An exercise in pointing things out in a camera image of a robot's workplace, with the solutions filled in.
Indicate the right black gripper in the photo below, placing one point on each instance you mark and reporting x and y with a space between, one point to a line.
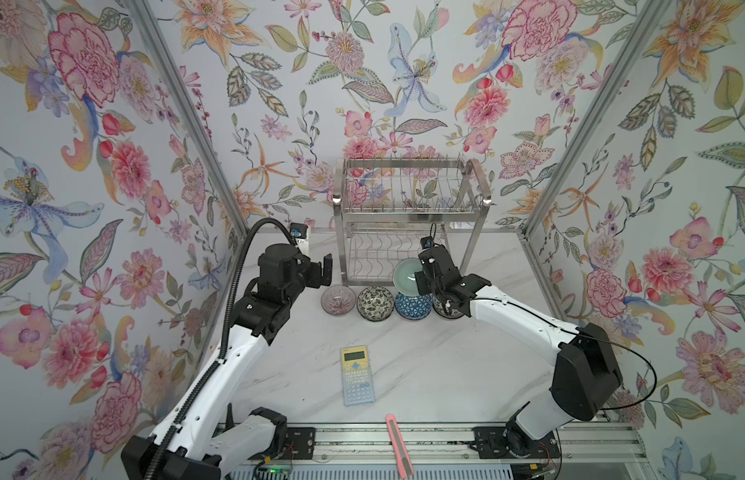
421 283

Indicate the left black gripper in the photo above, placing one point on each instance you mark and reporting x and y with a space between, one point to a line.
319 279

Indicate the pale green ceramic bowl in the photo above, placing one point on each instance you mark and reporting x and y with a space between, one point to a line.
405 277

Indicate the black white floral bowl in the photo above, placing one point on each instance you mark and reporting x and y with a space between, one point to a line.
450 314
375 303

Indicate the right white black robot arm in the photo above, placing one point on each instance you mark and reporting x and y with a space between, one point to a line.
586 370

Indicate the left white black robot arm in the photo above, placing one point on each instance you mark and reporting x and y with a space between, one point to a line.
187 444

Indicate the steel two-tier dish rack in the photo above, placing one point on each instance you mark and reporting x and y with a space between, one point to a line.
384 207

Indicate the blue patterned ceramic bowl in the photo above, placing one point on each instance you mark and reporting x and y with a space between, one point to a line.
413 307

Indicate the purple striped bowl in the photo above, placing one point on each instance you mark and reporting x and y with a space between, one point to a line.
338 300

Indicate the yellow blue calculator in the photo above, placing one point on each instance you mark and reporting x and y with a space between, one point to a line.
357 377

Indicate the pink utility knife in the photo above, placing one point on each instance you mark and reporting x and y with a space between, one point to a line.
404 462

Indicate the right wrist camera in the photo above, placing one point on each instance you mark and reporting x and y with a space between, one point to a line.
427 242

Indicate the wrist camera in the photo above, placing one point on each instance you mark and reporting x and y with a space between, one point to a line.
427 242
300 233

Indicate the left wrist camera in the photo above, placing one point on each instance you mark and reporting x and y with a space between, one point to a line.
300 233

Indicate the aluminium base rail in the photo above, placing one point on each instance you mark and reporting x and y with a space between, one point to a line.
598 441

